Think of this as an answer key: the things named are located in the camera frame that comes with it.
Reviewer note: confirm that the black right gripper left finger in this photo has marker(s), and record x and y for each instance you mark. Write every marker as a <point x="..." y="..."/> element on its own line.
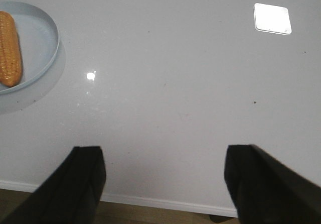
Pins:
<point x="70" y="194"/>

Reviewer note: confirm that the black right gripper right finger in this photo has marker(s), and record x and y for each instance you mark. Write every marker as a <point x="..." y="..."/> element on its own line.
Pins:
<point x="264" y="190"/>

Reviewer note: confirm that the orange corn cob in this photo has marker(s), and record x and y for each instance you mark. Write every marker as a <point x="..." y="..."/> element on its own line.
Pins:
<point x="11" y="60"/>

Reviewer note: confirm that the light blue round plate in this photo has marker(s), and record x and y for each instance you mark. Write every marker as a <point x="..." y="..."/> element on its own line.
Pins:
<point x="38" y="38"/>

